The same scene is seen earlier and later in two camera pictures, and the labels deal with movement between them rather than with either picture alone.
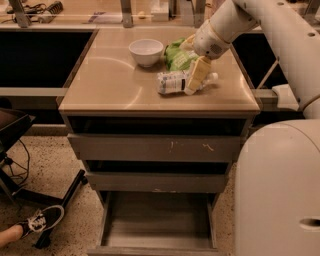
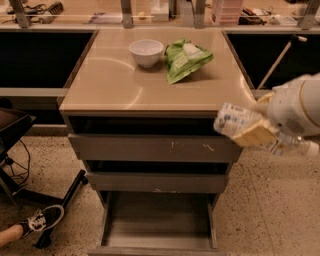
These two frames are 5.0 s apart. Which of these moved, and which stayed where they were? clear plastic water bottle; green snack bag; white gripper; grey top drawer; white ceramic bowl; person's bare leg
Moved: clear plastic water bottle; white gripper
Stayed: white ceramic bowl; person's bare leg; green snack bag; grey top drawer
